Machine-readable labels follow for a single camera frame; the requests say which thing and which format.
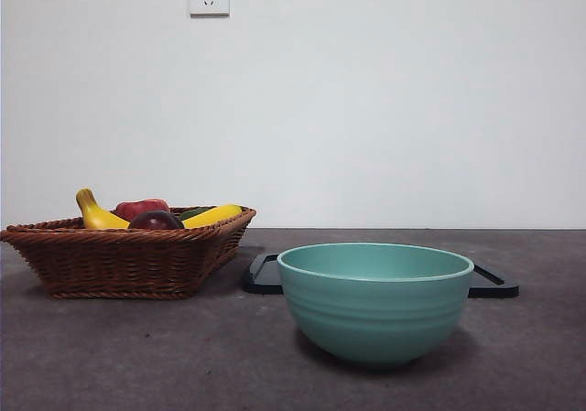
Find teal ceramic bowl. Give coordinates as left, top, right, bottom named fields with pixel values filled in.
left=277, top=242, right=475, bottom=369

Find green avocado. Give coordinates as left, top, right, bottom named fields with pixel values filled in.
left=176, top=207, right=216, bottom=222

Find red apple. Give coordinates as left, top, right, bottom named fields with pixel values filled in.
left=114, top=198, right=173, bottom=222

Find brown wicker basket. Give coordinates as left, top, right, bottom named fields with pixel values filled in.
left=0, top=204, right=257, bottom=300

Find yellow banana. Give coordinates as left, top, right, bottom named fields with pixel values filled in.
left=75, top=187, right=244, bottom=230

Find black rectangular tray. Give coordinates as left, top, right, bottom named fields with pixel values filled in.
left=241, top=252, right=521, bottom=299

